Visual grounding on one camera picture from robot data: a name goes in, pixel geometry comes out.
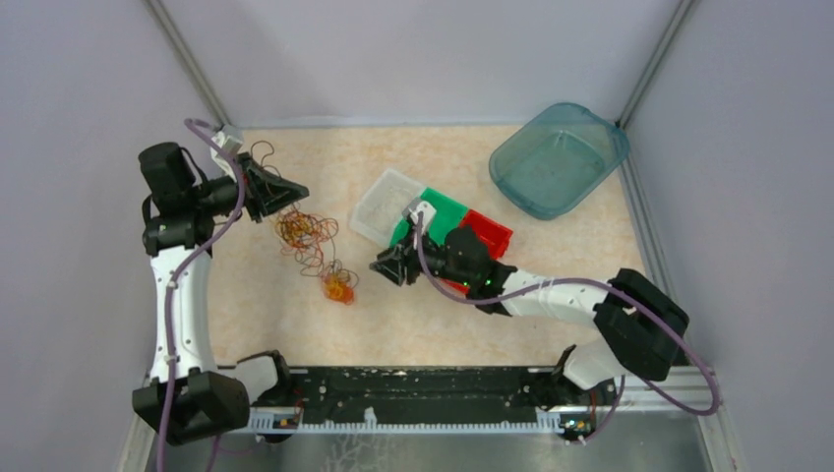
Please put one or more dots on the teal transparent tub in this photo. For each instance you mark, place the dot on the teal transparent tub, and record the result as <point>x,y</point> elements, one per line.
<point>553,162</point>

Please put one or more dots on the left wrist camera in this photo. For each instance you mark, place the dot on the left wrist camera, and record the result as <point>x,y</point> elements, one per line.
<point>229,139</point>

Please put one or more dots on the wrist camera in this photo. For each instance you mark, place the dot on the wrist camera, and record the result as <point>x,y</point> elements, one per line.
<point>229,139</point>
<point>422,210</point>

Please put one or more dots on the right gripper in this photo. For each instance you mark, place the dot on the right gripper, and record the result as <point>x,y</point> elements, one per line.
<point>396,263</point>

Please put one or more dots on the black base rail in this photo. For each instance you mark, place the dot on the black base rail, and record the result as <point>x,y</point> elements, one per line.
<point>431,396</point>

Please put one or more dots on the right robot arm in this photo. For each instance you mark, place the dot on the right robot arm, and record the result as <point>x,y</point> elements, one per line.
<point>639,325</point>

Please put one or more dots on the red plastic bin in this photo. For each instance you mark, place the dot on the red plastic bin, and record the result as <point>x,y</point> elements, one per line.
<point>485,238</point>

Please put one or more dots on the white plastic bin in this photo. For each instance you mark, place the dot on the white plastic bin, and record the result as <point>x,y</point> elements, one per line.
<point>380,209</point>

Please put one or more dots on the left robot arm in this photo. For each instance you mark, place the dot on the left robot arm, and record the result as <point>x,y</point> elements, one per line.
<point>190,397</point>

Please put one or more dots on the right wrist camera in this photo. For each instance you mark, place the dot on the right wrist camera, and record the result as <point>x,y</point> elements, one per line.
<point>422,210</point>

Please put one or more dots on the green plastic bin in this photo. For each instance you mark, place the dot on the green plastic bin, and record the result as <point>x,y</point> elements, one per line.
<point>449,213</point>

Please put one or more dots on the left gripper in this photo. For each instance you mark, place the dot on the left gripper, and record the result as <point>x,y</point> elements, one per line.
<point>264,191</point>

